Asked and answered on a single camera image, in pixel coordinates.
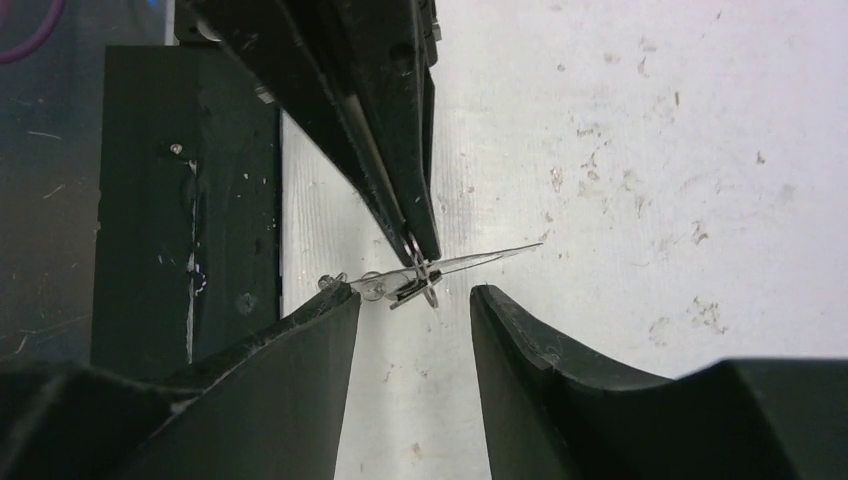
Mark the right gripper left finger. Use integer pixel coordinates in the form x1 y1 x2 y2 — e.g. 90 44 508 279
1 282 361 479

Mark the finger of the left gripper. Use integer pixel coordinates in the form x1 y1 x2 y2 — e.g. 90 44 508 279
175 0 415 268
318 1 442 262

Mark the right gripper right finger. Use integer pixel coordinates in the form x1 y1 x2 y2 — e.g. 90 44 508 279
470 285 847 479

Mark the clear plastic keyring holder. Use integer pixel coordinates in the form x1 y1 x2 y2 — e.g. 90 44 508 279
317 242 543 304

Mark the black tagged key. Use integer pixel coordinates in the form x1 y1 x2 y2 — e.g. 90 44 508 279
386 270 443 310

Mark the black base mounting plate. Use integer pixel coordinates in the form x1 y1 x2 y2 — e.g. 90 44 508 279
90 46 282 379

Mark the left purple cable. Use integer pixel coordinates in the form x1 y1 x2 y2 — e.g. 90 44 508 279
0 0 68 66

